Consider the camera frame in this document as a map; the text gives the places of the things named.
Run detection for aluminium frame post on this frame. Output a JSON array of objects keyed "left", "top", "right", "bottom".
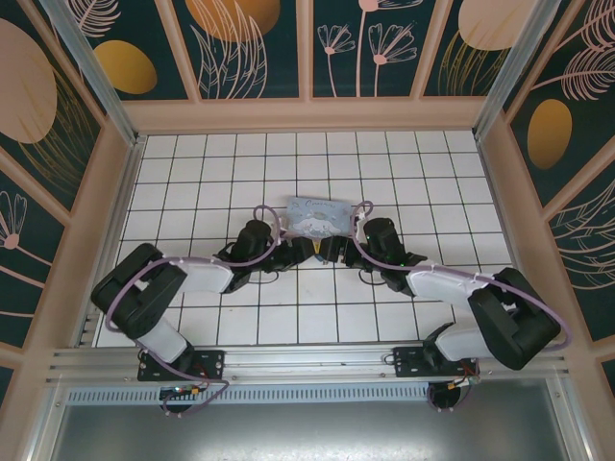
[
  {"left": 472, "top": 0, "right": 579, "bottom": 141},
  {"left": 39, "top": 0, "right": 147, "bottom": 148}
]

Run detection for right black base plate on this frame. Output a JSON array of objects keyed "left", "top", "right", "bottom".
[{"left": 383, "top": 344, "right": 481, "bottom": 381}]

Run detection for left small circuit board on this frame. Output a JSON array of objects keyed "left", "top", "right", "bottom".
[{"left": 159, "top": 385, "right": 204, "bottom": 400}]

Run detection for light blue cartoon pouch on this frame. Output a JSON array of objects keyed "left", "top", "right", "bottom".
[{"left": 283, "top": 195, "right": 353, "bottom": 240}]

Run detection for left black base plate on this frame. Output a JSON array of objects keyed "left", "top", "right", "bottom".
[{"left": 137, "top": 349, "right": 227, "bottom": 383}]

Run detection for grey metal sheet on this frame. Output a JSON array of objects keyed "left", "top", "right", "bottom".
[{"left": 46, "top": 400, "right": 593, "bottom": 461}]

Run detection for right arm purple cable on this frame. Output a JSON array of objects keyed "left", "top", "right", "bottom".
[{"left": 350, "top": 199, "right": 574, "bottom": 413}]

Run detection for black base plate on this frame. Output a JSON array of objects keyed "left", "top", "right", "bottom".
[
  {"left": 137, "top": 349, "right": 227, "bottom": 383},
  {"left": 383, "top": 344, "right": 481, "bottom": 381}
]

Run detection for right aluminium frame post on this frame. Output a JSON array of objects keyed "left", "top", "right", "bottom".
[{"left": 472, "top": 0, "right": 579, "bottom": 141}]

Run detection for long aluminium mounting rail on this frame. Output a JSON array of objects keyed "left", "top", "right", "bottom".
[{"left": 45, "top": 338, "right": 574, "bottom": 386}]

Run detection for slotted grey cable duct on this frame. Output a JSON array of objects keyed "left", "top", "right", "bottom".
[{"left": 64, "top": 386, "right": 559, "bottom": 405}]

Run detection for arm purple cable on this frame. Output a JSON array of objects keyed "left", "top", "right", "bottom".
[
  {"left": 105, "top": 205, "right": 289, "bottom": 417},
  {"left": 350, "top": 199, "right": 574, "bottom": 413}
]

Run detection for left aluminium frame post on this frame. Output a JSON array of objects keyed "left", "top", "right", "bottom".
[{"left": 39, "top": 0, "right": 147, "bottom": 148}]

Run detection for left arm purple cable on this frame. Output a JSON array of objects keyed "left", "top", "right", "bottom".
[{"left": 105, "top": 205, "right": 289, "bottom": 417}]

